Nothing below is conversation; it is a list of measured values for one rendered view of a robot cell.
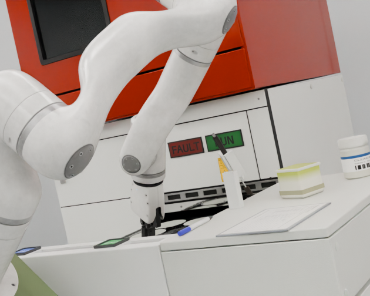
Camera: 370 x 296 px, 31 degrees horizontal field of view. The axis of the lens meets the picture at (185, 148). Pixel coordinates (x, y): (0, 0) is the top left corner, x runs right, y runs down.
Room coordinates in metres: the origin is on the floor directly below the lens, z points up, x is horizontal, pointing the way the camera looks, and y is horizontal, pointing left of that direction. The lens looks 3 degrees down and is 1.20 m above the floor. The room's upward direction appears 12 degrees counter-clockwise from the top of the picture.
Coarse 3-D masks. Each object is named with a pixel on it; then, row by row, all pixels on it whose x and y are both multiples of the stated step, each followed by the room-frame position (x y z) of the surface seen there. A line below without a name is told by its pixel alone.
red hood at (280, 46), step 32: (32, 0) 2.16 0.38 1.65; (64, 0) 2.10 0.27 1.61; (96, 0) 2.03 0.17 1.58; (128, 0) 1.97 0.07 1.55; (256, 0) 1.90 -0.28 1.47; (288, 0) 2.11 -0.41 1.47; (320, 0) 2.37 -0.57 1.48; (32, 32) 2.17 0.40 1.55; (64, 32) 2.11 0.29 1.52; (96, 32) 2.05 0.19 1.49; (256, 32) 1.86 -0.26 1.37; (288, 32) 2.06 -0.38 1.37; (320, 32) 2.31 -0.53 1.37; (32, 64) 2.18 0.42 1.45; (64, 64) 2.12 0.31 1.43; (160, 64) 1.93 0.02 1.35; (224, 64) 1.83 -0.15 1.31; (256, 64) 1.83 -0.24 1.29; (288, 64) 2.02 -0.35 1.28; (320, 64) 2.26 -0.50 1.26; (64, 96) 2.13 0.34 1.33; (128, 96) 2.00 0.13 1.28; (224, 96) 2.18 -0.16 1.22
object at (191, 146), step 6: (174, 144) 1.99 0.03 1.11; (180, 144) 1.98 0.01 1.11; (186, 144) 1.97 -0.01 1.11; (192, 144) 1.96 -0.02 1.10; (198, 144) 1.95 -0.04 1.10; (174, 150) 2.00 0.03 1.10; (180, 150) 1.99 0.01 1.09; (186, 150) 1.98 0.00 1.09; (192, 150) 1.97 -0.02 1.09; (198, 150) 1.96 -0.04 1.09
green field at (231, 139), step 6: (234, 132) 1.89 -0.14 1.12; (210, 138) 1.93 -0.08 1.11; (222, 138) 1.91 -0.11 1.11; (228, 138) 1.90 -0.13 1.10; (234, 138) 1.89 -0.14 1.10; (240, 138) 1.88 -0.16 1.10; (210, 144) 1.93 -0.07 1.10; (216, 144) 1.92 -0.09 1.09; (228, 144) 1.90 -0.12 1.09; (234, 144) 1.89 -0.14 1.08; (240, 144) 1.88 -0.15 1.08
